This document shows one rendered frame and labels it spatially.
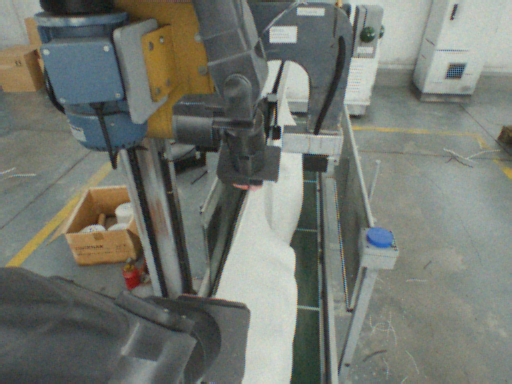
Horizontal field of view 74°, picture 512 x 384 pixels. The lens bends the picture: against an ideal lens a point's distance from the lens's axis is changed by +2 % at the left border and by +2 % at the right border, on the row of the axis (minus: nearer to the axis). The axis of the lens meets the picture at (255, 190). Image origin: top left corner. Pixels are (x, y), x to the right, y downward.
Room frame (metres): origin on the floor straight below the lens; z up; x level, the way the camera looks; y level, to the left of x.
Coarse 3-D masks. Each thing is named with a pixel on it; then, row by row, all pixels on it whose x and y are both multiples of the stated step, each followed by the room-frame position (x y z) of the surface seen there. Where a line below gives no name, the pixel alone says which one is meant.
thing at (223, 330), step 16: (160, 304) 0.20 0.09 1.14; (176, 304) 0.20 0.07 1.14; (192, 304) 0.19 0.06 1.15; (208, 304) 0.19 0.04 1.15; (192, 320) 0.16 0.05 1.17; (208, 320) 0.18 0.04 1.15; (224, 320) 0.18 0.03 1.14; (240, 320) 0.18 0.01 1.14; (208, 336) 0.15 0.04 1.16; (224, 336) 0.17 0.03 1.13; (240, 336) 0.17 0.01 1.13; (208, 352) 0.14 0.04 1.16; (224, 352) 0.16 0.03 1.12; (240, 352) 0.16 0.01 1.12; (208, 368) 0.14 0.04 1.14; (224, 368) 0.16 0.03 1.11; (240, 368) 0.15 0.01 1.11
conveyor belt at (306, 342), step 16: (304, 176) 1.63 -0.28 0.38; (304, 192) 1.47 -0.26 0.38; (240, 208) 1.33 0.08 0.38; (304, 208) 1.33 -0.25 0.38; (304, 224) 1.21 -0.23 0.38; (304, 240) 1.10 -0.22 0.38; (224, 256) 1.00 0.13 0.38; (304, 256) 1.00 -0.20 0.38; (304, 272) 0.91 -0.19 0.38; (304, 288) 0.83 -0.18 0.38; (304, 304) 0.76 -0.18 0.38; (304, 320) 0.70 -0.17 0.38; (304, 336) 0.64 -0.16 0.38; (304, 352) 0.58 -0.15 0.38; (304, 368) 0.53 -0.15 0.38; (320, 368) 0.53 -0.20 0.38
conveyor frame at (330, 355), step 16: (320, 176) 1.69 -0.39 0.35; (320, 192) 1.55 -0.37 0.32; (320, 208) 1.43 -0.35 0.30; (320, 224) 1.32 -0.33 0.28; (320, 256) 1.07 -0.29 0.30; (208, 272) 0.88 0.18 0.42; (208, 288) 0.84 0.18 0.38; (320, 320) 0.70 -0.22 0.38; (320, 336) 0.64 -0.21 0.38; (320, 352) 0.59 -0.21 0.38; (336, 352) 0.56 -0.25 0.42; (336, 368) 0.51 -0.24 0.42
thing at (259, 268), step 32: (256, 192) 0.56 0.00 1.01; (256, 224) 0.57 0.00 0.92; (256, 256) 0.52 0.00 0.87; (288, 256) 0.57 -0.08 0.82; (224, 288) 0.29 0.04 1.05; (256, 288) 0.44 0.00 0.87; (288, 288) 0.48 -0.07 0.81; (256, 320) 0.38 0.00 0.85; (288, 320) 0.42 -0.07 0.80; (256, 352) 0.32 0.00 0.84; (288, 352) 0.38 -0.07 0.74
